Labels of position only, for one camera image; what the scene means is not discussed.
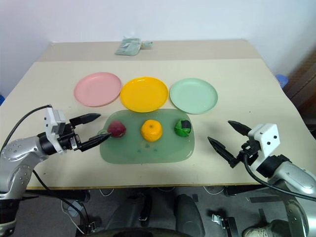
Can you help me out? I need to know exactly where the white sneaker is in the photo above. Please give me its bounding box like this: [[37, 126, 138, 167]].
[[242, 219, 287, 237]]

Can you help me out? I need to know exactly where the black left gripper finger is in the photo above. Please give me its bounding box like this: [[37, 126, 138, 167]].
[[69, 113, 101, 127], [79, 133, 112, 152]]

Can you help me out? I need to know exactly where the pink plate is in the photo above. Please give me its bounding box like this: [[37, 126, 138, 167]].
[[74, 72, 123, 108]]

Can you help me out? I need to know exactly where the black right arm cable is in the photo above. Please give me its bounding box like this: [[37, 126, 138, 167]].
[[241, 153, 316, 202]]

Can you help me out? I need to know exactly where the green vegetable toy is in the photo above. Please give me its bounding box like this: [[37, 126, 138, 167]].
[[174, 118, 193, 137]]

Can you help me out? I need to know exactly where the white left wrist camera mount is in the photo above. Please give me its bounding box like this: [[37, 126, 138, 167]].
[[43, 106, 68, 154]]

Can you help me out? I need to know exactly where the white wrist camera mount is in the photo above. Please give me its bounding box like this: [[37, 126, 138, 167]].
[[247, 123, 282, 172], [43, 106, 68, 154]]

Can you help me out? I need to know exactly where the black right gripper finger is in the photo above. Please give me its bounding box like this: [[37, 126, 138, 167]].
[[227, 120, 253, 137], [207, 136, 239, 169]]

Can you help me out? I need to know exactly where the orange fruit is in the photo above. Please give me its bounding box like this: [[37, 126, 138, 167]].
[[140, 119, 163, 142]]

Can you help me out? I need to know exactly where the blue plastic stool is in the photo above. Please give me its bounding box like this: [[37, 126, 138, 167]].
[[274, 74, 289, 88]]

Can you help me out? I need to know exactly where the dark red apple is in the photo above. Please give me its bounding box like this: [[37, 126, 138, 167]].
[[108, 120, 127, 139]]

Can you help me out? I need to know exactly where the folded green cloth bag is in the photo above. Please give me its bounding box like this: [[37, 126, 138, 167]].
[[114, 37, 154, 56]]

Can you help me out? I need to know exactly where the light green plate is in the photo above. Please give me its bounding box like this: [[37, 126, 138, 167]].
[[169, 78, 219, 115]]

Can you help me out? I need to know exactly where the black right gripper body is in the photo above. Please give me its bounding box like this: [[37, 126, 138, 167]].
[[234, 135, 260, 168]]

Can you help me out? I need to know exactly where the dark rounded robot leg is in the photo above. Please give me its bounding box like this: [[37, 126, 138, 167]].
[[103, 194, 154, 237], [174, 194, 206, 237]]

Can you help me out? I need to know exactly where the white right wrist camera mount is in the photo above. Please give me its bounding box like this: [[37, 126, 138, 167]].
[[247, 123, 282, 172]]

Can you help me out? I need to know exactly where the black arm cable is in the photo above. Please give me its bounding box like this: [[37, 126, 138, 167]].
[[0, 105, 54, 155], [241, 153, 316, 202]]

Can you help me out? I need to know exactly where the translucent green tray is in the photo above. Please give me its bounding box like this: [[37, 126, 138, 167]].
[[96, 108, 196, 164]]

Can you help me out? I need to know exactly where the yellow plate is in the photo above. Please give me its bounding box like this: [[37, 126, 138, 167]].
[[120, 77, 169, 113]]

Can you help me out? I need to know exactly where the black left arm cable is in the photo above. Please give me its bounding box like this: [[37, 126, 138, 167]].
[[0, 105, 54, 155]]

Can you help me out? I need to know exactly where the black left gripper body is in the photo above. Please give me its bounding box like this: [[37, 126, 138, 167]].
[[57, 119, 83, 152]]

